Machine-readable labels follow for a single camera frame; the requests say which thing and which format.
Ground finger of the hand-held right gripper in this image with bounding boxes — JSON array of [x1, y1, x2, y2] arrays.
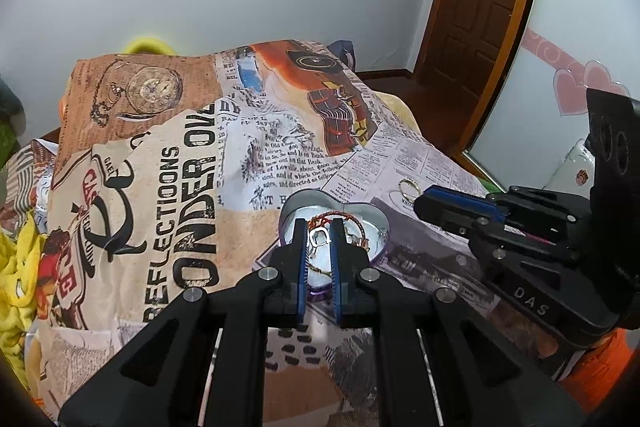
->
[[425, 185, 593, 239], [413, 191, 577, 269]]

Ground gold hoop bangle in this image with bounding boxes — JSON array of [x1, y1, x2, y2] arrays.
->
[[397, 178, 425, 206]]

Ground white wardrobe door pink hearts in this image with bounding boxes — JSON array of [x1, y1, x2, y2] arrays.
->
[[460, 0, 640, 208]]

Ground gold chain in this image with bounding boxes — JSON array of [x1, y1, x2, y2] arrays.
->
[[307, 259, 335, 281]]

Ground newspaper print blanket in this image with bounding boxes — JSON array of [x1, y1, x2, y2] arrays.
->
[[37, 38, 571, 427]]

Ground purple heart-shaped tin box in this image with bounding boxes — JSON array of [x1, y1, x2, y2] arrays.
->
[[277, 190, 390, 299]]

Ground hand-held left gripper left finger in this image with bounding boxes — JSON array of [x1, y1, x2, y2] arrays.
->
[[57, 218, 308, 427]]

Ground dark blue bag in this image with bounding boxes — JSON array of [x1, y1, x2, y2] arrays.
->
[[326, 39, 359, 71]]

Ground brown wooden door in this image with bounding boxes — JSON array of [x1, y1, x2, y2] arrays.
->
[[414, 0, 532, 108]]

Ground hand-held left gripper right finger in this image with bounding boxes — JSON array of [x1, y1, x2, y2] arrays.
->
[[330, 218, 586, 427]]

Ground yellow foam ring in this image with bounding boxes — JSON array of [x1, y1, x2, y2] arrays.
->
[[124, 36, 174, 56]]

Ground white suitcase with stickers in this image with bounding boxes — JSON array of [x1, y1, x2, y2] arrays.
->
[[541, 137, 602, 198]]

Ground yellow fleece blanket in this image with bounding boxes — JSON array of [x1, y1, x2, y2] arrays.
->
[[0, 206, 52, 375]]

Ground striped bed sheet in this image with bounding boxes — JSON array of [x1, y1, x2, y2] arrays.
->
[[0, 138, 60, 228]]

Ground red beaded bracelet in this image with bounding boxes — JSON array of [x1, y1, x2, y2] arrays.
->
[[306, 212, 347, 231]]

